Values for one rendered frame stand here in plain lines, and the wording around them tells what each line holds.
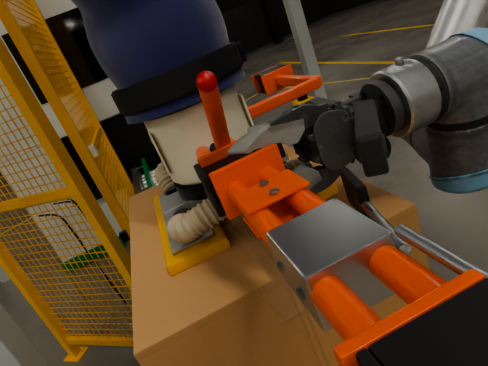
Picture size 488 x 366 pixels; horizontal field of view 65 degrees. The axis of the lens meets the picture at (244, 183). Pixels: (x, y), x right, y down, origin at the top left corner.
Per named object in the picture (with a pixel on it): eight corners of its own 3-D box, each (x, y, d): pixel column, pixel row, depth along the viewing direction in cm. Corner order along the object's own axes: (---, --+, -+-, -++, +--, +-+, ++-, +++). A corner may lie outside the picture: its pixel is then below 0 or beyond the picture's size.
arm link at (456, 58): (524, 98, 49) (526, 19, 45) (446, 138, 47) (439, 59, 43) (464, 88, 58) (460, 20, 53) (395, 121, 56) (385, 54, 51)
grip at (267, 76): (257, 94, 104) (250, 76, 103) (285, 81, 106) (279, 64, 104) (267, 95, 97) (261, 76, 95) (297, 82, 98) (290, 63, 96)
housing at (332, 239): (279, 279, 30) (260, 233, 28) (353, 240, 31) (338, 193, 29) (321, 338, 23) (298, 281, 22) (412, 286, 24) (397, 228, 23)
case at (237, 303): (190, 311, 114) (128, 197, 99) (306, 250, 120) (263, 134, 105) (253, 537, 58) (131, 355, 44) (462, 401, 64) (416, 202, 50)
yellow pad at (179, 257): (156, 203, 87) (146, 185, 85) (195, 185, 89) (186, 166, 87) (171, 278, 56) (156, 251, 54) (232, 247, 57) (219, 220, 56)
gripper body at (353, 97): (294, 163, 53) (367, 128, 54) (324, 181, 45) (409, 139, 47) (277, 112, 50) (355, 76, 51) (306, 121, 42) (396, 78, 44)
